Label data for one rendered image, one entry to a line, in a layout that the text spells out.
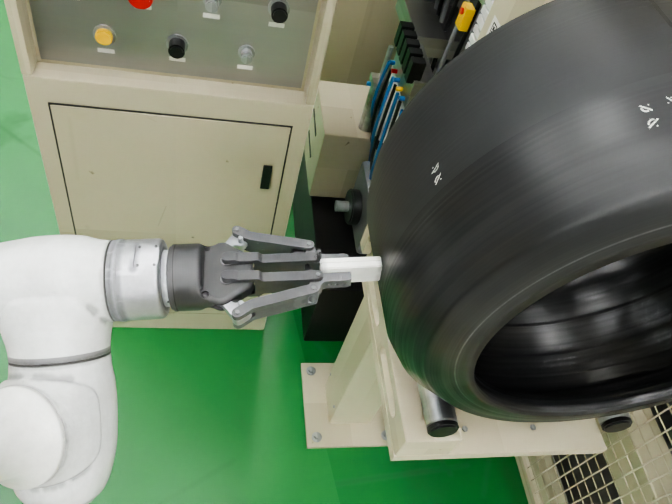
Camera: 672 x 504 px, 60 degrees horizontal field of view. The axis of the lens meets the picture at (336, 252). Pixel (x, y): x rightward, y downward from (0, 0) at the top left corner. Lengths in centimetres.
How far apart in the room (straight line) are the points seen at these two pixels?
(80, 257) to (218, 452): 116
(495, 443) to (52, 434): 65
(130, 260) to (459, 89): 38
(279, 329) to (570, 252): 148
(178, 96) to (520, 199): 85
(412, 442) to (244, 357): 106
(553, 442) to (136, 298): 70
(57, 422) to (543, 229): 48
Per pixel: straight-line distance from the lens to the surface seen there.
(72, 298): 65
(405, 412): 89
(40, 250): 67
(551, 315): 102
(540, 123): 54
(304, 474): 174
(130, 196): 143
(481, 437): 99
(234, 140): 128
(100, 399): 68
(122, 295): 64
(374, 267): 66
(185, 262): 64
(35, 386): 66
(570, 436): 107
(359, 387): 158
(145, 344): 188
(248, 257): 66
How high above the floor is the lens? 164
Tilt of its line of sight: 50 degrees down
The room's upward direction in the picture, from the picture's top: 19 degrees clockwise
